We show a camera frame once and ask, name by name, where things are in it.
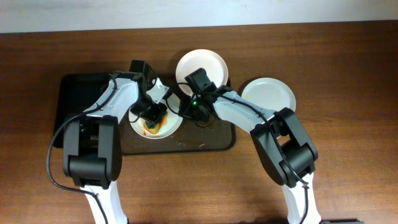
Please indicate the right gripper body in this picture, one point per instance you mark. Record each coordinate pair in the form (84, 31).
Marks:
(189, 112)

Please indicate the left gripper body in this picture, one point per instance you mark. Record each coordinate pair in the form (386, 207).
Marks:
(153, 115)

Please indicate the green and yellow sponge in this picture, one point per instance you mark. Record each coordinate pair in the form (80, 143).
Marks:
(154, 128)

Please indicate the white plate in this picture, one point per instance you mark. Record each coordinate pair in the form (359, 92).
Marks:
(170, 122)
(269, 93)
(214, 65)

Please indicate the white plate top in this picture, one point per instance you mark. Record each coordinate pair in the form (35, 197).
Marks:
(214, 65)

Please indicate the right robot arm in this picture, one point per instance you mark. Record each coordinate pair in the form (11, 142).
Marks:
(285, 149)

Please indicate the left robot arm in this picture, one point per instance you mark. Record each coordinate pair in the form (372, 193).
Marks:
(92, 154)

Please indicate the brown serving tray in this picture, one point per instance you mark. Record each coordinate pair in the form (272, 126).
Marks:
(218, 136)

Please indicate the black plastic tray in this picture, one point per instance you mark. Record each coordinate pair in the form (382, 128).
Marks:
(77, 93)

